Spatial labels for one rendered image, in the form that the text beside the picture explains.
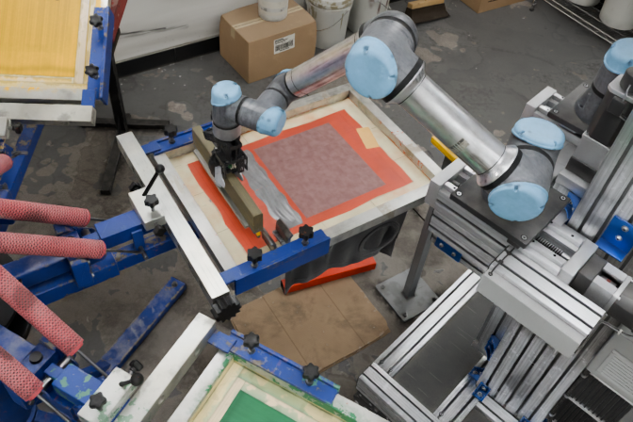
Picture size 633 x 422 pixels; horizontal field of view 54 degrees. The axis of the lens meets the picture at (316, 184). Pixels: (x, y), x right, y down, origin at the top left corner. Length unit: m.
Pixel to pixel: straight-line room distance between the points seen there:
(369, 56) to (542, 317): 0.73
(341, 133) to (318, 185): 0.27
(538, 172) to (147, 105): 2.76
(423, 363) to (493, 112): 1.95
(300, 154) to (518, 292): 0.86
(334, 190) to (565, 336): 0.81
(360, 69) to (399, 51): 0.09
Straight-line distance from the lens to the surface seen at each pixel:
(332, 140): 2.13
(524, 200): 1.38
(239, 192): 1.74
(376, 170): 2.05
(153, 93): 3.88
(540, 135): 1.48
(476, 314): 2.70
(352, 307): 2.83
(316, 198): 1.94
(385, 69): 1.26
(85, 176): 3.43
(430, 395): 2.47
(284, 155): 2.06
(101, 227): 1.79
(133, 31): 3.90
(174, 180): 1.94
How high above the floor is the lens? 2.38
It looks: 46 degrees down
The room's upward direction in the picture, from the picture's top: 6 degrees clockwise
